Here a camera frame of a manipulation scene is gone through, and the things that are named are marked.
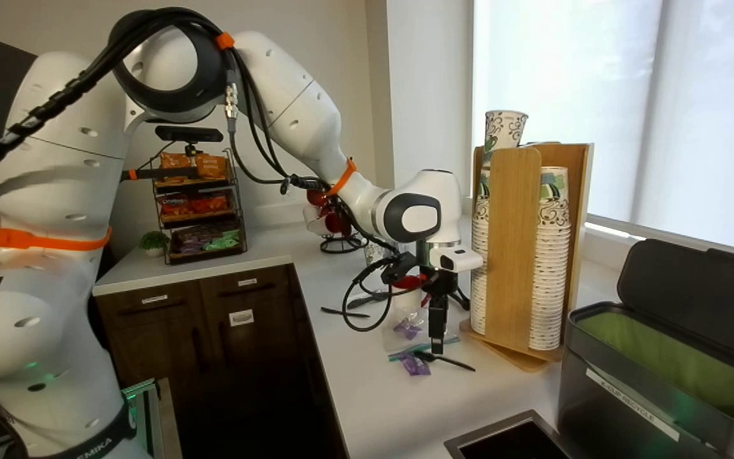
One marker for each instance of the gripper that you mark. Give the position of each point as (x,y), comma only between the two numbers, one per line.
(438,290)

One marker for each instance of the black plastic spoon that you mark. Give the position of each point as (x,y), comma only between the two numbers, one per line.
(345,312)
(446,362)

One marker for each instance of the clear plastic bag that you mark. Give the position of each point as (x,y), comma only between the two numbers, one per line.
(399,341)

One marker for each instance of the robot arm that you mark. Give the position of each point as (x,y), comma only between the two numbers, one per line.
(55,191)

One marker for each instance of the dark bin lid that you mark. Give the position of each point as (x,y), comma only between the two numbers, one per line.
(698,293)

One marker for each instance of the wooden cup holder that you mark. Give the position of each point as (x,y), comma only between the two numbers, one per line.
(513,255)

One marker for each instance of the grey recycling bin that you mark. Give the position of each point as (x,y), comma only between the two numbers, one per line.
(628,408)

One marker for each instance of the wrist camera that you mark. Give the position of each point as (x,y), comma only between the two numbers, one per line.
(399,268)

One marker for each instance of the row of orange snack bags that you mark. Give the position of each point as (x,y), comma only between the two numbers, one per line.
(209,167)

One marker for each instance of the window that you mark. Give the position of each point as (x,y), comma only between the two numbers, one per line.
(622,102)

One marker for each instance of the tall stack of paper cups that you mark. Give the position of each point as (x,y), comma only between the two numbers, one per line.
(503,131)

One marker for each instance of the row of red snack bags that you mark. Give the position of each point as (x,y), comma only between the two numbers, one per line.
(194,204)

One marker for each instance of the black plastic knife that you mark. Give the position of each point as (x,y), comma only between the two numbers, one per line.
(367,298)

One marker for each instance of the short stack of paper cups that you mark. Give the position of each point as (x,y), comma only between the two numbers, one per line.
(552,268)

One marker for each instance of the purple packet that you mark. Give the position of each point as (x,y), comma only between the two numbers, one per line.
(415,365)
(408,329)

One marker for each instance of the small potted plant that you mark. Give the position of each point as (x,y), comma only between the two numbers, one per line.
(153,241)

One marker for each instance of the white mug with red inside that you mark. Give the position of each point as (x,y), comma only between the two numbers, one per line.
(409,282)

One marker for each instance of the sink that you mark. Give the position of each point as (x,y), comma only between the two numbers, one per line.
(513,443)

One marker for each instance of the heap of purple green packets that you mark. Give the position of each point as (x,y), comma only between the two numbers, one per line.
(208,241)

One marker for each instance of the camera on mount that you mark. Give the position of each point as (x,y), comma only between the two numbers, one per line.
(188,134)

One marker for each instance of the dark wooden drawer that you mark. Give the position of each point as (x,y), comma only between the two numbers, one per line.
(249,287)
(150,306)

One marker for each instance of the dark wooden cabinet door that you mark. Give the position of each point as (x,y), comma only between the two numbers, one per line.
(163,357)
(259,357)

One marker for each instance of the glass jar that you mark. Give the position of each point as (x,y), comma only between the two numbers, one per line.
(376,254)

